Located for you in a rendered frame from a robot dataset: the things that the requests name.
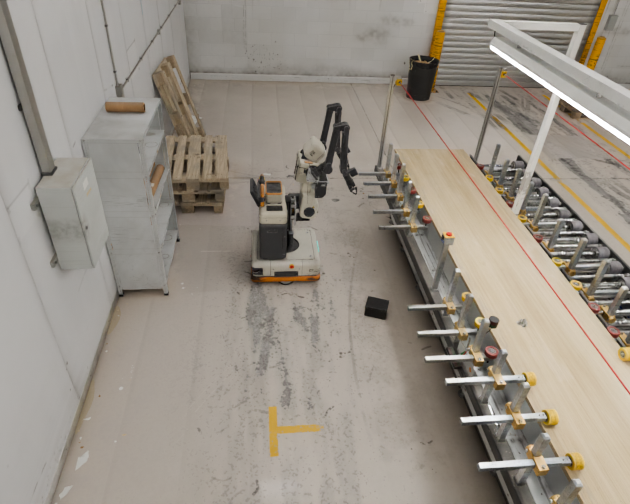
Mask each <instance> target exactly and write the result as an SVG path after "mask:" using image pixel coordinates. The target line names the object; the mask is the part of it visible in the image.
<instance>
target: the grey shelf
mask: <svg viewBox="0 0 630 504"><path fill-rule="evenodd" d="M107 102H144V103H145V112H107V111H106V109H105V105H104V106H103V108H102V109H101V111H100V112H99V114H98V115H97V117H96V118H95V120H94V121H93V123H92V124H91V125H90V127H89V128H88V130H87V131H86V133H85V134H84V136H83V137H82V138H81V142H82V146H83V150H84V154H85V158H89V159H90V158H91V160H92V164H93V168H94V172H95V177H96V181H97V185H98V189H99V193H100V197H101V202H102V206H103V210H104V214H105V218H106V222H107V227H108V231H109V236H108V238H107V240H106V243H107V247H108V251H109V255H110V259H111V263H112V267H113V272H114V276H115V280H116V284H117V288H118V292H119V297H123V296H124V292H123V291H122V289H123V290H133V289H163V291H164V295H169V291H168V285H167V280H168V273H169V269H170V265H171V263H172V259H173V254H174V250H175V245H176V242H180V238H179V231H178V224H177V216H176V209H175V200H174V194H173V187H172V180H171V172H170V165H169V157H168V150H167V143H166V135H165V128H164V120H163V113H162V106H161V98H120V97H109V99H108V100H107ZM157 109H158V110H157ZM160 112H161V113H160ZM158 113H159V117H158ZM160 114H161V115H160ZM159 121H160V124H159ZM160 128H161V130H160ZM163 137H164V138H163ZM164 141H165V142H164ZM162 142H163V146H162ZM137 143H138V144H137ZM164 143H165V144H164ZM138 146H139V150H138ZM163 149H164V153H163ZM139 152H140V153H139ZM164 156H165V160H164ZM154 162H155V167H154V169H153V172H152V174H151V177H150V173H151V170H152V167H153V164H154ZM165 163H166V165H165ZM158 164H161V165H163V166H164V168H165V169H164V172H163V174H162V177H161V179H160V182H159V184H158V187H157V189H156V192H155V195H154V197H153V195H152V189H151V182H150V180H151V178H152V175H153V173H154V171H155V168H156V166H157V165H158ZM167 164H168V165H167ZM169 177H170V178H169ZM143 178H144V179H143ZM167 178H168V181H167ZM146 179H147V180H146ZM144 181H145V184H144ZM146 181H147V182H146ZM147 183H148V184H147ZM170 184H171V185H170ZM168 185H169V188H168ZM170 186H171V187H170ZM145 187H146V188H145ZM148 190H149V191H148ZM148 192H149V193H148ZM169 192H170V195H169ZM146 193H147V196H146ZM147 198H148V202H147ZM150 203H151V204H150ZM148 204H149V205H148ZM173 208H174V209H173ZM172 213H173V217H172ZM174 213H175V214H174ZM174 216H175V217H174ZM150 217H151V219H150ZM173 220H174V224H173ZM175 221H176V222H175ZM151 222H152V225H151ZM175 224H176V225H175ZM174 227H175V230H174ZM176 229H177V230H176ZM111 243H112V245H111ZM112 247H113V249H112ZM162 286H163V288H162ZM120 291H121V292H120Z"/></svg>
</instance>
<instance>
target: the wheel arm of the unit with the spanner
mask: <svg viewBox="0 0 630 504"><path fill-rule="evenodd" d="M481 355H482V357H483V359H484V361H493V359H490V358H488V357H486V356H485V354H481ZM473 360H474V357H473V355H450V356H425V358H424V361H425V363H447V362H470V361H473Z"/></svg>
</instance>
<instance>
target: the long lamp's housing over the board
mask: <svg viewBox="0 0 630 504"><path fill-rule="evenodd" d="M517 45H518V44H516V43H514V42H513V41H511V40H509V39H508V38H506V37H494V38H493V39H492V40H491V42H490V46H489V49H491V46H492V47H494V48H495V49H497V50H498V51H500V52H501V53H503V54H504V55H506V56H507V57H509V58H510V59H512V60H513V61H515V62H516V63H518V64H519V65H521V66H522V67H524V68H525V69H526V70H528V71H529V72H531V73H532V74H534V75H535V76H537V77H538V78H540V79H541V80H543V81H544V82H546V83H547V84H549V85H550V86H552V87H553V88H555V89H556V90H558V91H559V92H560V93H562V94H563V95H565V96H566V97H568V98H569V99H571V100H572V101H574V102H575V103H577V104H578V105H580V106H581V107H583V108H584V109H586V110H587V111H589V112H590V113H592V114H593V115H595V116H596V117H597V118H599V119H600V120H602V121H603V122H605V123H606V124H608V125H609V126H611V127H612V128H614V129H615V130H617V131H618V132H620V133H621V134H623V135H624V136H626V137H627V138H629V139H630V112H629V111H627V110H625V109H624V108H622V107H620V106H619V105H617V104H615V103H614V102H612V101H610V100H609V99H607V98H605V97H604V96H602V98H596V96H597V92H596V91H594V90H592V89H591V88H589V87H587V86H586V85H584V84H582V83H581V82H579V81H577V80H576V79H574V78H572V77H571V76H569V75H567V74H566V73H564V72H562V71H561V70H559V69H557V68H556V67H554V66H552V65H551V64H549V63H548V62H546V61H544V60H543V59H541V58H539V57H538V56H536V55H534V54H533V53H531V52H529V51H528V50H526V49H524V48H523V47H522V48H517Z"/></svg>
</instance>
